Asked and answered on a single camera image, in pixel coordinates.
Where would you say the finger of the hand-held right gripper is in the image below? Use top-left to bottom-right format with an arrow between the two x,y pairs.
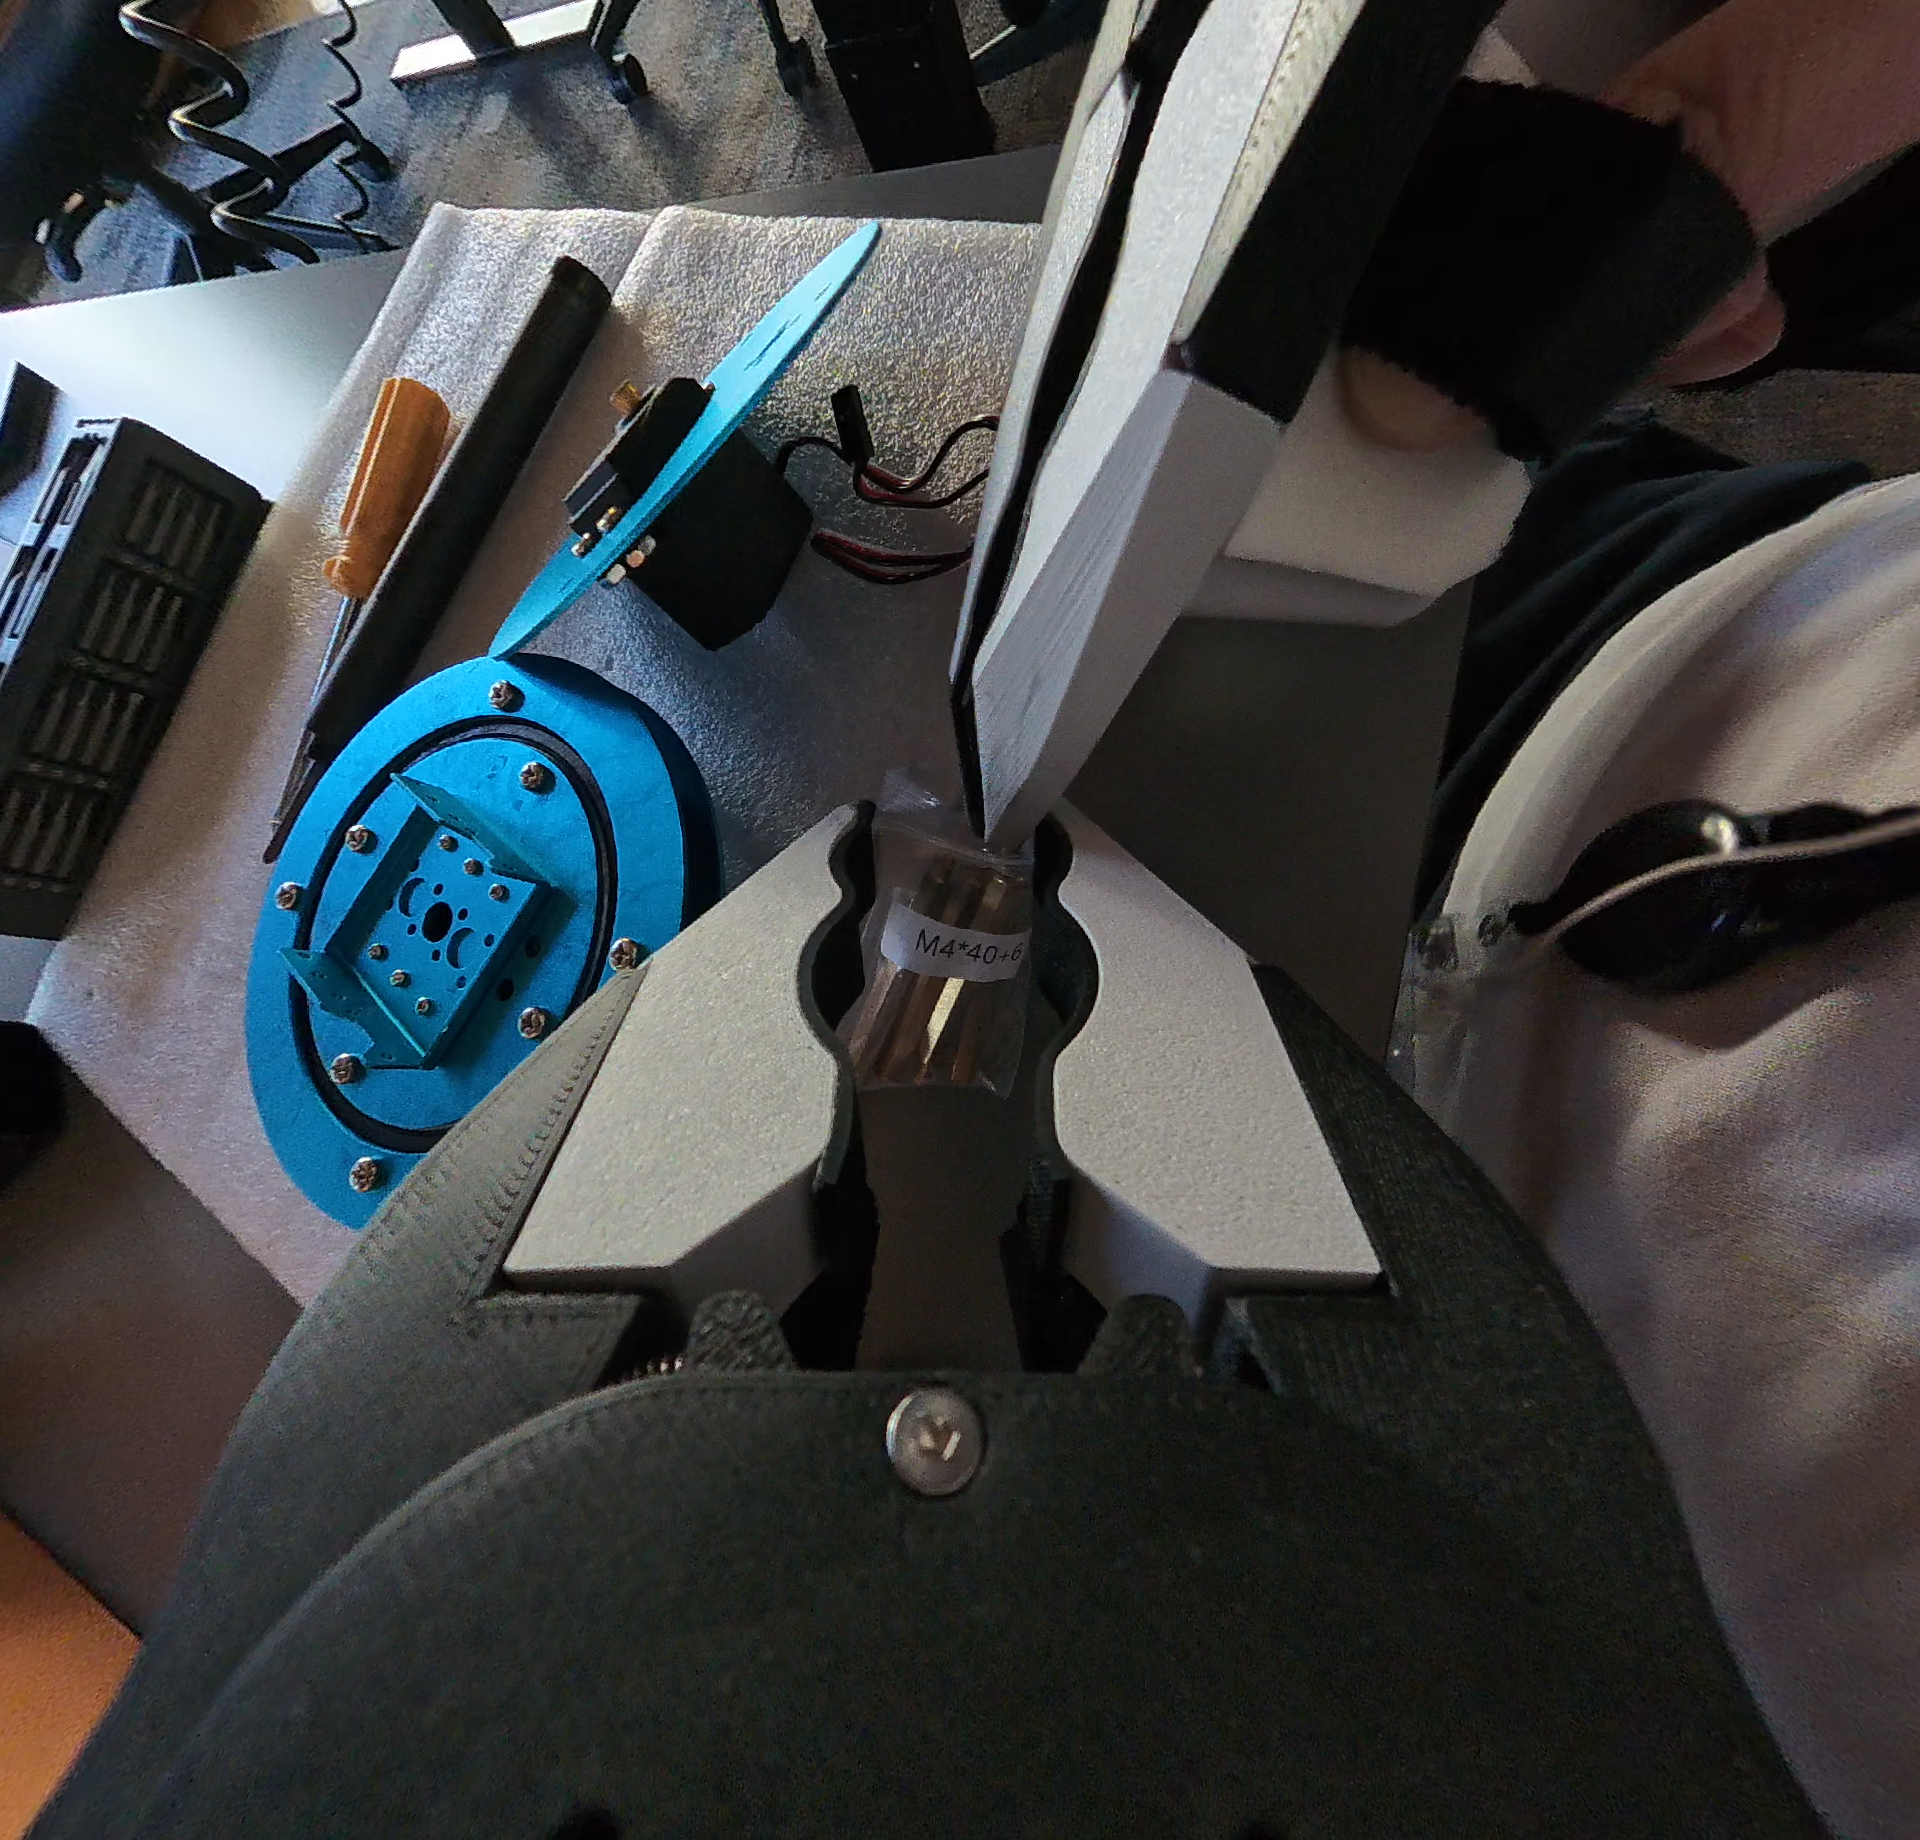
952,4 -> 1161,815
967,0 -> 1326,836

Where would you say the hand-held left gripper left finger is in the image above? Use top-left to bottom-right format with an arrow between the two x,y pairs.
501,803 -> 878,1370

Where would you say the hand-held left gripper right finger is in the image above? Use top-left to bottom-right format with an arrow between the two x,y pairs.
1026,798 -> 1381,1370

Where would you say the clear bag of brass standoffs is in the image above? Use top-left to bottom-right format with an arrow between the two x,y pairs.
833,767 -> 1053,1093

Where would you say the grey desk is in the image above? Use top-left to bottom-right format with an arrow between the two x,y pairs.
0,145 -> 1482,1641

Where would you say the person's right hand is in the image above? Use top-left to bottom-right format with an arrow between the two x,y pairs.
1344,0 -> 1920,455

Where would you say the blue round metal base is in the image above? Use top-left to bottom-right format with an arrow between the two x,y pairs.
244,649 -> 724,1228

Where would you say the blue disc with black servo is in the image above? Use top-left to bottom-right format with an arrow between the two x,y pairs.
485,221 -> 890,657

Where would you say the white foam mat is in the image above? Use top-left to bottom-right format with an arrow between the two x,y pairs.
30,206 -> 1083,1310

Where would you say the person's white shirt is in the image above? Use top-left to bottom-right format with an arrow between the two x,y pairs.
1388,467 -> 1920,1840

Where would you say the grey table leg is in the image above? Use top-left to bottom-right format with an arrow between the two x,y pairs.
368,0 -> 662,92

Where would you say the black bit set case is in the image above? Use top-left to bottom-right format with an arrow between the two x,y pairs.
0,416 -> 274,941

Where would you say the black office chair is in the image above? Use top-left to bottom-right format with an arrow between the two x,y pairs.
0,0 -> 410,282

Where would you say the red black servo cable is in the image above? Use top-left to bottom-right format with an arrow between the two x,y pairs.
787,385 -> 1007,582

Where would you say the black frame table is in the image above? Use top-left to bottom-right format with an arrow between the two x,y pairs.
737,0 -> 1000,179

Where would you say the thin white cord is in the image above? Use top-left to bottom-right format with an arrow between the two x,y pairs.
1538,820 -> 1764,927

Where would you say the black shoulder strap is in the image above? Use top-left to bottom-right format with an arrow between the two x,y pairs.
1507,798 -> 1920,996

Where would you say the black handle screwdriver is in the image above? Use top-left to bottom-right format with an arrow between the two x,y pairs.
268,256 -> 617,867

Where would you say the orange handle screwdriver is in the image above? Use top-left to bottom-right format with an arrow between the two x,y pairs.
305,376 -> 452,702

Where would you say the black coiled cable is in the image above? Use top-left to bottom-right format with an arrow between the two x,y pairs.
118,0 -> 212,126
319,0 -> 374,221

